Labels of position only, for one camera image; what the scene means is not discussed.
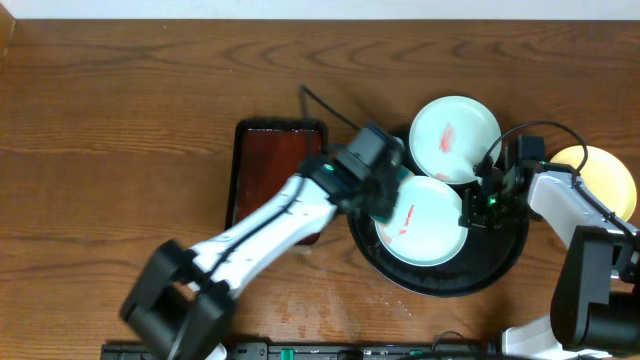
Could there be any pale green plate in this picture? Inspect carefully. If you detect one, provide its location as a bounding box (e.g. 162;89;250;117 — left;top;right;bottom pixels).
374;176;468;267
408;96;502;185

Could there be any yellow plate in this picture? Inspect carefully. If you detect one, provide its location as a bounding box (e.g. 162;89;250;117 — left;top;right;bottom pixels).
580;146;638;221

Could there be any green yellow sponge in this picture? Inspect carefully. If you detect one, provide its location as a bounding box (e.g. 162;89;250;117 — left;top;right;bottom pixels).
371;166;414;224

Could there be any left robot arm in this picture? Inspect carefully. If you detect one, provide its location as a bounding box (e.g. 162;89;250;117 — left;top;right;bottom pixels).
119;124;405;360

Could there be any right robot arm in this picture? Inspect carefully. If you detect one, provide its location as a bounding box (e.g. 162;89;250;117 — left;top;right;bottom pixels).
460;136;639;359

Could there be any round black tray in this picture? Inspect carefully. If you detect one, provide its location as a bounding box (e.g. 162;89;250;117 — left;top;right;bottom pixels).
347;216;529;297

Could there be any rectangular black red tray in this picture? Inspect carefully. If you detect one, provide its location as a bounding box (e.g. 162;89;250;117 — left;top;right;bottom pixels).
225;118;328;229

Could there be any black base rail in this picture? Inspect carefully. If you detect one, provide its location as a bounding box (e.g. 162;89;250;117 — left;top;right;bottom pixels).
99;331;501;360

